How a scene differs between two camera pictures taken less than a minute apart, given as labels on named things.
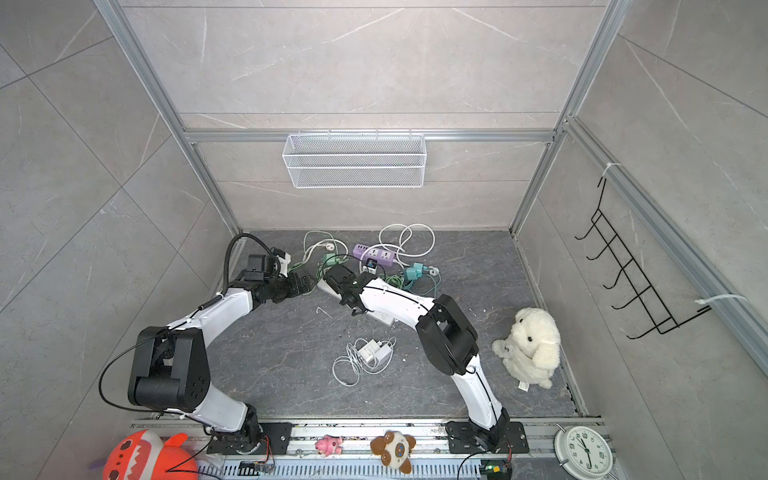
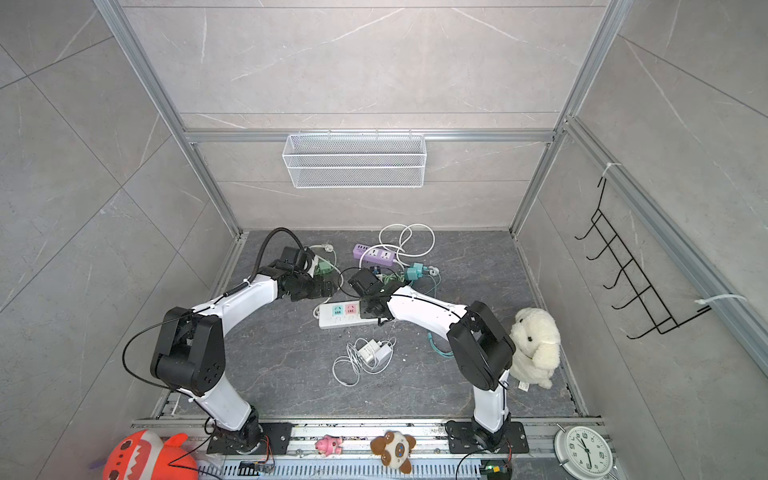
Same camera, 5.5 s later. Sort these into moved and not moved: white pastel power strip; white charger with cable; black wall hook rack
Moved: white pastel power strip
Not moved: black wall hook rack; white charger with cable
